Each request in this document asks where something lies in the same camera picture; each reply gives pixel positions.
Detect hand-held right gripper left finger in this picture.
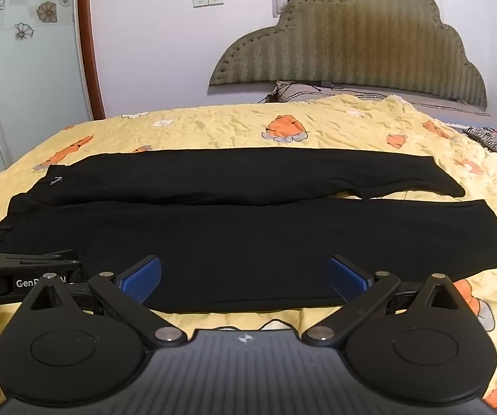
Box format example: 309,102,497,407
22,255,188,349

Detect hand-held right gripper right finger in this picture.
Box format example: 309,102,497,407
301,254,470,349

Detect black pants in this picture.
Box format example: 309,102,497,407
0,147,497,314

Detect yellow carrot print blanket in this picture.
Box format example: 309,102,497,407
0,94,497,415

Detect white flower print wardrobe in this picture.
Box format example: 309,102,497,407
0,0,84,193

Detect beige pillow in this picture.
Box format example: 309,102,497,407
258,80,491,117

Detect black white striped cloth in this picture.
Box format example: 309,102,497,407
461,125,497,177

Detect olive padded headboard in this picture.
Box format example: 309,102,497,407
209,0,489,111

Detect thin black cord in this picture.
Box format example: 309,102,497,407
211,318,296,333

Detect brown wooden wardrobe frame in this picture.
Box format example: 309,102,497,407
76,0,107,121

